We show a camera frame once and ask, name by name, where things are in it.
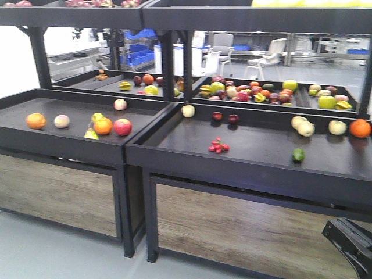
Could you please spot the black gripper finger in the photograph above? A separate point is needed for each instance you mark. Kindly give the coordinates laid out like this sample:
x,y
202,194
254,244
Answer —
x,y
353,241

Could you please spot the red cherry cluster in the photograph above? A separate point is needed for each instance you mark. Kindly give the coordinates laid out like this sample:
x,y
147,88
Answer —
x,y
218,146

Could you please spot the black wooden fruit stand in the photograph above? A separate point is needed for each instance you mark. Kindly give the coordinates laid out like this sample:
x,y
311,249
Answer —
x,y
251,207

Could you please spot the orange tangerine front right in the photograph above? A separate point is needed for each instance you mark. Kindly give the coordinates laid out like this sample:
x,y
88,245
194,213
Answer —
x,y
360,128

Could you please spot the pale pear right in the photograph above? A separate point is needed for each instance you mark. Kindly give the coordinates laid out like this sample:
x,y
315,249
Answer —
x,y
337,127

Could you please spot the pale pear back centre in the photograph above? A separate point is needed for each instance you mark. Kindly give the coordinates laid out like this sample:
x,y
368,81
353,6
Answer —
x,y
297,120

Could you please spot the large green apple right tray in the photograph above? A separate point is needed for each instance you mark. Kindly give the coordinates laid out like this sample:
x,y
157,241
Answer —
x,y
326,102

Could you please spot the large green apple tray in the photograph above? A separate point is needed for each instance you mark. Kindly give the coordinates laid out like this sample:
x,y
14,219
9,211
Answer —
x,y
215,86
326,102

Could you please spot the yellow green apple back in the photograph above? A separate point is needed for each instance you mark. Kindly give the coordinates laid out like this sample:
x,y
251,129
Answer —
x,y
290,85

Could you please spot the large green apple left tray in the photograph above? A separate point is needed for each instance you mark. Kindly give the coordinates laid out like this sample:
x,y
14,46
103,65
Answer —
x,y
215,86

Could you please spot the white rolling chair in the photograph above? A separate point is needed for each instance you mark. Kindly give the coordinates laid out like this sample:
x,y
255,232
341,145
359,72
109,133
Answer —
x,y
270,59

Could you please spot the pale pear far left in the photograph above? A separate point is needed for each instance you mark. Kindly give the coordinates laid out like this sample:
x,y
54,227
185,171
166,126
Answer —
x,y
188,111

